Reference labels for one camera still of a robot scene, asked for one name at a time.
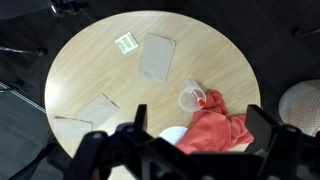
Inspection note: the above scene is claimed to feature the red and white marker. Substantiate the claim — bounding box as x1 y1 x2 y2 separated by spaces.
192 91 206 107

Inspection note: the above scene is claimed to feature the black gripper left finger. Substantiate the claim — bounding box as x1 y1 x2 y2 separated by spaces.
134 104 147 130

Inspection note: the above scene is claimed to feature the clear plastic cup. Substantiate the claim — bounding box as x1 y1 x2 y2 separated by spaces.
178 79 206 112

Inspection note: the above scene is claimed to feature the brown napkin near cup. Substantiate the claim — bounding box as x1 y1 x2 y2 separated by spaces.
140 34 176 83

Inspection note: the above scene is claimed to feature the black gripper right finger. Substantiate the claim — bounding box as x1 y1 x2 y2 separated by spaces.
245 104 280 150

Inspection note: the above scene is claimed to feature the brown napkin middle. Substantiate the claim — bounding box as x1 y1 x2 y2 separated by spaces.
77 93 119 129

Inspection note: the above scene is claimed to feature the red cloth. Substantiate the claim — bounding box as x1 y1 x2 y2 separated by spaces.
176 90 254 154

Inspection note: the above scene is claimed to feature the white plate under cloth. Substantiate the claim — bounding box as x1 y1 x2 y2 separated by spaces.
159 126 187 145

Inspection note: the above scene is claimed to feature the white round stool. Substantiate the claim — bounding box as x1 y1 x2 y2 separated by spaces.
278 80 320 136

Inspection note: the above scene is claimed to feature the green sugar packet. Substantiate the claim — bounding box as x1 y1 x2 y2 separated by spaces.
115 32 139 54

